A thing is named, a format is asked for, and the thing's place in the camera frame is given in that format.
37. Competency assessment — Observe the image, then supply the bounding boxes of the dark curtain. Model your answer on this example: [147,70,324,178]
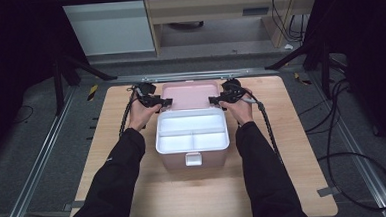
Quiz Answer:
[303,0,386,165]
[0,0,86,163]

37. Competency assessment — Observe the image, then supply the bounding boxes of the white divided tray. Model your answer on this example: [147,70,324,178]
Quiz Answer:
[153,107,231,155]

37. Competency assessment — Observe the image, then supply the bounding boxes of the person's left hand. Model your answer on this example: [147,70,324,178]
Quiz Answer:
[125,95,164,133]

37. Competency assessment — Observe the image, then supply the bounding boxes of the light wooden desk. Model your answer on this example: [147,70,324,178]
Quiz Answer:
[144,0,322,56]

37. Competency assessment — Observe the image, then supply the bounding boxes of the thin black floor cable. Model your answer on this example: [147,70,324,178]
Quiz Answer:
[12,103,36,125]

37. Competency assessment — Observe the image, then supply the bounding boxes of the pink storage box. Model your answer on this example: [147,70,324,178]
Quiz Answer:
[151,78,233,172]

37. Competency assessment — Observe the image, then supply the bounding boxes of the yellow and black tape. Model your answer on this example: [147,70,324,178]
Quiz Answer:
[293,71,313,87]
[86,84,100,102]

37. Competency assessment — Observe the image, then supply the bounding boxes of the hand-held gripper cable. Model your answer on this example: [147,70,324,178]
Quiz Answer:
[115,84,147,139]
[236,77,386,217]

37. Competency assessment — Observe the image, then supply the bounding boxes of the right hand-held gripper cable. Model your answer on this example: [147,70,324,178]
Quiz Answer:
[236,77,386,217]

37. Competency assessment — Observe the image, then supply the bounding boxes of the grey tape strip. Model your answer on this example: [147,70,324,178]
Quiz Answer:
[63,199,86,212]
[316,185,341,198]

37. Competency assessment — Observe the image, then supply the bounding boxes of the person's right hand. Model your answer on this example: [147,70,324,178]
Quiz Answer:
[217,86,255,127]

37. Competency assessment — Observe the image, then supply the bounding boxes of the white cabinet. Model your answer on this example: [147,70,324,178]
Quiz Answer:
[62,0,156,58]

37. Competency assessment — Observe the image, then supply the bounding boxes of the black hanging cables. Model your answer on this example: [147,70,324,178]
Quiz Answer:
[269,0,313,45]

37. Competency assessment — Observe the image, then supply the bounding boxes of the left hand-held gripper cable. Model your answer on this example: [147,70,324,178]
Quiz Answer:
[115,84,147,139]

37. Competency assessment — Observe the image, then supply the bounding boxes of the aluminium floor rail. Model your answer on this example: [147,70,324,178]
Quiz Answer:
[109,66,280,87]
[306,67,386,217]
[0,85,85,217]

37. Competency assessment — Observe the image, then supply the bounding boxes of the black metal stand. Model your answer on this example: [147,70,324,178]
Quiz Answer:
[50,51,121,118]
[263,36,336,103]

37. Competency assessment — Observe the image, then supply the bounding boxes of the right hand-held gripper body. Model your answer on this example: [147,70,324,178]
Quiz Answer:
[219,78,249,105]

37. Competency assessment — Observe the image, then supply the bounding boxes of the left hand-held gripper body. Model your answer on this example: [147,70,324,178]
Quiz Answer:
[135,81,164,109]

